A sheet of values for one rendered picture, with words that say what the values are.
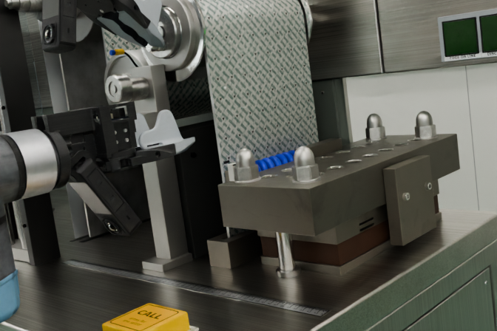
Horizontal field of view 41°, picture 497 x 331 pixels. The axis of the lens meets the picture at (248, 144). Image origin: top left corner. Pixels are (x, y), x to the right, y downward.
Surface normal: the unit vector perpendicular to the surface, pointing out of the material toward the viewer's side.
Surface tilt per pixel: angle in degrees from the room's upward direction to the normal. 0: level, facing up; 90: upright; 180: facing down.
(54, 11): 78
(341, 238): 90
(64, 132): 89
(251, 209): 90
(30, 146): 60
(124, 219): 88
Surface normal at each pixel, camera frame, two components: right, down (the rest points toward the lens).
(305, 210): -0.67, 0.18
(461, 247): 0.73, -0.01
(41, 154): 0.66, -0.29
